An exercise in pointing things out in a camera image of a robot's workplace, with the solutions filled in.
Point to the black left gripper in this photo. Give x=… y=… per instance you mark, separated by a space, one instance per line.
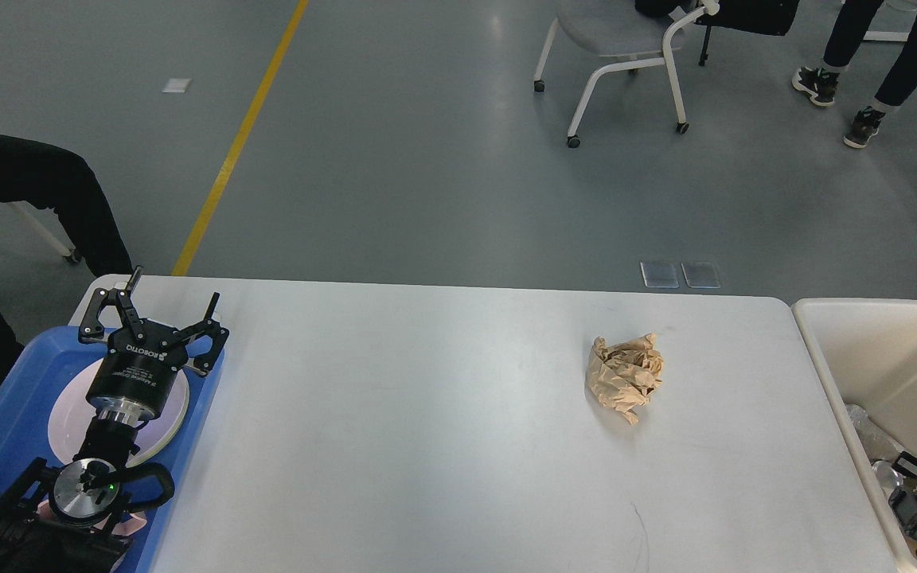
x=138 y=374

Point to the small silver foil bag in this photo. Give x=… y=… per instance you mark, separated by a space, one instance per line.
x=877 y=444

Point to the pink plate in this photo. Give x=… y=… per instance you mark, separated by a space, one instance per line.
x=71 y=414

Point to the brown paper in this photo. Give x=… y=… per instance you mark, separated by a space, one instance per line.
x=623 y=377

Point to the crushed red can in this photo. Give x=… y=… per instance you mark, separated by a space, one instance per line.
x=889 y=479

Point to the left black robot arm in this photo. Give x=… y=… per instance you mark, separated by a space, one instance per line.
x=97 y=426

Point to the beige plastic bin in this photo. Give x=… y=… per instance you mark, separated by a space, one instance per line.
x=864 y=351

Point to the person in black left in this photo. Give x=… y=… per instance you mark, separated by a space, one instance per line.
x=50 y=177

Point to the white desk leg base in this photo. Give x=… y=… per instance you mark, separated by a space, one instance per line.
x=882 y=36

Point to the grey white office chair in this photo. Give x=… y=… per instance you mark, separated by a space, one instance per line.
x=616 y=30

